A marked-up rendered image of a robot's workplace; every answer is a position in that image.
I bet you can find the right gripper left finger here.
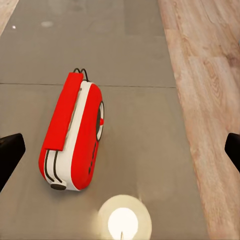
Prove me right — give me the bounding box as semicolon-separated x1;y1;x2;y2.
0;133;26;192

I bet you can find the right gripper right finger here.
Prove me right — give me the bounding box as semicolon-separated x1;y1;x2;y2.
224;132;240;172

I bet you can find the radio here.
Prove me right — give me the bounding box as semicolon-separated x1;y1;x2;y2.
38;67;104;191

